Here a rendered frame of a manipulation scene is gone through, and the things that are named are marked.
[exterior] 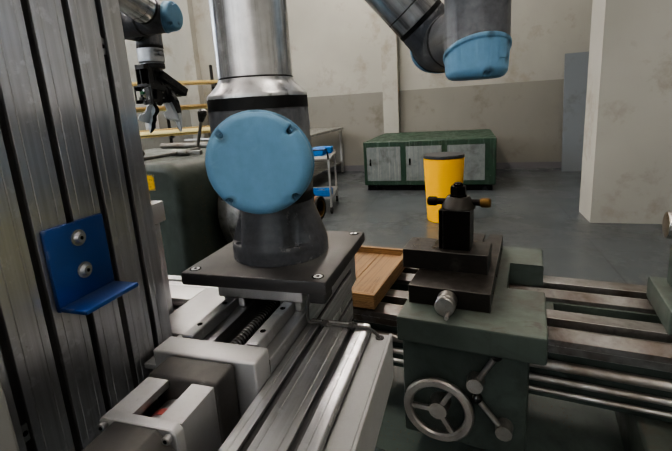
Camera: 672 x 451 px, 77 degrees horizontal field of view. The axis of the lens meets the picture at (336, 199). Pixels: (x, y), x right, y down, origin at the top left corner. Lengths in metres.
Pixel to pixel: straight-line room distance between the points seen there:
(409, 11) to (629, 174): 4.69
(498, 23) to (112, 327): 0.57
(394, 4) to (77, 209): 0.47
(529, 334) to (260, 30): 0.74
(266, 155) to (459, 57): 0.25
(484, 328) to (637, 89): 4.39
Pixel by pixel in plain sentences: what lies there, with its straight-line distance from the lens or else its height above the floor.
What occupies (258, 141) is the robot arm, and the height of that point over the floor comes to 1.35.
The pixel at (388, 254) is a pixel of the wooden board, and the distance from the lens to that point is 1.43.
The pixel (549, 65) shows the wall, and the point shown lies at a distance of 8.77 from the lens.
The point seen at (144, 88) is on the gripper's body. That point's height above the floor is 1.47.
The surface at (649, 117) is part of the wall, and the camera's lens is 5.20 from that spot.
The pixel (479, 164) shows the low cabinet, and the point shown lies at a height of 0.40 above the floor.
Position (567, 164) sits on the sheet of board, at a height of 0.12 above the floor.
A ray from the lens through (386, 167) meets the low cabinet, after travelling 6.73.
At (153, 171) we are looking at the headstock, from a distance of 1.30.
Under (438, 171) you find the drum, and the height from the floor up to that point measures 0.61.
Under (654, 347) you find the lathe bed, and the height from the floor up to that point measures 0.86.
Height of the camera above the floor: 1.38
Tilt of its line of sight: 12 degrees down
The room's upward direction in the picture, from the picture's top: 4 degrees counter-clockwise
